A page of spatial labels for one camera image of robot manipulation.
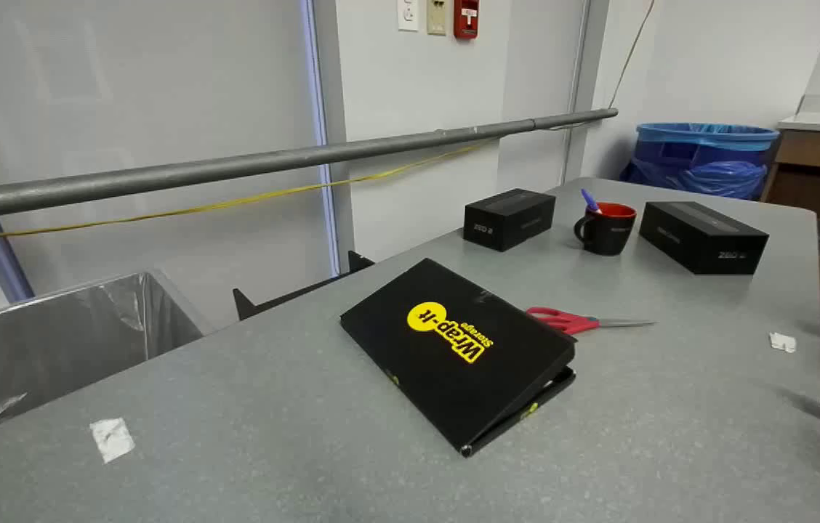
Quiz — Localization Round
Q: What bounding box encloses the white tape piece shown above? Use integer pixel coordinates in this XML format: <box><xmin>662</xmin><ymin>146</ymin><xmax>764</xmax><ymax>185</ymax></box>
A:
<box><xmin>771</xmin><ymin>332</ymin><xmax>796</xmax><ymax>354</ymax></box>
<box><xmin>90</xmin><ymin>418</ymin><xmax>133</xmax><ymax>466</ymax></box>

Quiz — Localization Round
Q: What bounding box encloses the yellow cord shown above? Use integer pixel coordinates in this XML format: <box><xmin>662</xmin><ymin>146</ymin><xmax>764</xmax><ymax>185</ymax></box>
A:
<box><xmin>0</xmin><ymin>0</ymin><xmax>661</xmax><ymax>249</ymax></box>

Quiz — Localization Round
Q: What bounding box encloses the blue marker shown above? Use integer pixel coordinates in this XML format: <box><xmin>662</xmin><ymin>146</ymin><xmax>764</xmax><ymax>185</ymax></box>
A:
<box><xmin>582</xmin><ymin>190</ymin><xmax>601</xmax><ymax>216</ymax></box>

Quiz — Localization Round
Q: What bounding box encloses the grey plastic lined bin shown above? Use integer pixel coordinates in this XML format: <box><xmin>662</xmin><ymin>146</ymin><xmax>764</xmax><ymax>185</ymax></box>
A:
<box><xmin>0</xmin><ymin>273</ymin><xmax>201</xmax><ymax>421</ymax></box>

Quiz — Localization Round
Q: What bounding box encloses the white tape piece near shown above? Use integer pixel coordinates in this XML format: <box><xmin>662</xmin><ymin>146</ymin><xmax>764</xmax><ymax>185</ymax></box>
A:
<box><xmin>90</xmin><ymin>418</ymin><xmax>133</xmax><ymax>466</ymax></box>

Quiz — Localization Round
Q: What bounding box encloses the grey metal rail pipe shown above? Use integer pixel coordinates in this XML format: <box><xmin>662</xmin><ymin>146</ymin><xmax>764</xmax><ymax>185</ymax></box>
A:
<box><xmin>0</xmin><ymin>107</ymin><xmax>617</xmax><ymax>216</ymax></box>

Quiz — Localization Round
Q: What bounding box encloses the white light switch plate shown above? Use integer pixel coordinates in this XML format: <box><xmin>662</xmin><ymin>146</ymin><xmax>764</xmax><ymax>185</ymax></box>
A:
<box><xmin>399</xmin><ymin>0</ymin><xmax>422</xmax><ymax>31</ymax></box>

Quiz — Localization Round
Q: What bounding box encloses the beige wall plate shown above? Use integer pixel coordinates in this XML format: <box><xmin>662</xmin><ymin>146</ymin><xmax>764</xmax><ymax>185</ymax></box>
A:
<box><xmin>427</xmin><ymin>0</ymin><xmax>449</xmax><ymax>37</ymax></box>

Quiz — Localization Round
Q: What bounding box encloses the black mug red inside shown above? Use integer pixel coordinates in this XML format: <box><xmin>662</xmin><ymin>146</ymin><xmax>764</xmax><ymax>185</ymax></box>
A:
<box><xmin>574</xmin><ymin>204</ymin><xmax>636</xmax><ymax>255</ymax></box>

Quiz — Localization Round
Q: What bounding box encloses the red fire alarm pull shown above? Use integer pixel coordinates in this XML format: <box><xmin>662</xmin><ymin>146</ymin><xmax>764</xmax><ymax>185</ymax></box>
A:
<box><xmin>453</xmin><ymin>0</ymin><xmax>481</xmax><ymax>40</ymax></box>

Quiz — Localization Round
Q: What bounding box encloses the long black box right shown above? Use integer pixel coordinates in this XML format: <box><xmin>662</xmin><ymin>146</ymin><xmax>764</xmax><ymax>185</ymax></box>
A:
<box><xmin>641</xmin><ymin>201</ymin><xmax>768</xmax><ymax>276</ymax></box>

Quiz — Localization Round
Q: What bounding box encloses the blue lined trash bin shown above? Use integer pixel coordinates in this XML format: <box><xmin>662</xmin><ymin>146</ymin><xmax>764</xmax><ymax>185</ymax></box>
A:
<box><xmin>622</xmin><ymin>122</ymin><xmax>780</xmax><ymax>201</ymax></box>

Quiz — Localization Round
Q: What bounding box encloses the white tape piece right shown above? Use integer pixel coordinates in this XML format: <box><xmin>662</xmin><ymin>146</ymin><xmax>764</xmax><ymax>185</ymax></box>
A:
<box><xmin>771</xmin><ymin>332</ymin><xmax>796</xmax><ymax>354</ymax></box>

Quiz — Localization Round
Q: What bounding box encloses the small black box left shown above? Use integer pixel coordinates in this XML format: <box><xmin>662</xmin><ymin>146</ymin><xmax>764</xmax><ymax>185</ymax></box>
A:
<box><xmin>463</xmin><ymin>190</ymin><xmax>555</xmax><ymax>249</ymax></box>

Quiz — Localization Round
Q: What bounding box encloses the black flat box yellow logo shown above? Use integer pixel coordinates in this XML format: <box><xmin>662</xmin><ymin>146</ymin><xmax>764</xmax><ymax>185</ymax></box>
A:
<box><xmin>341</xmin><ymin>258</ymin><xmax>575</xmax><ymax>457</ymax></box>

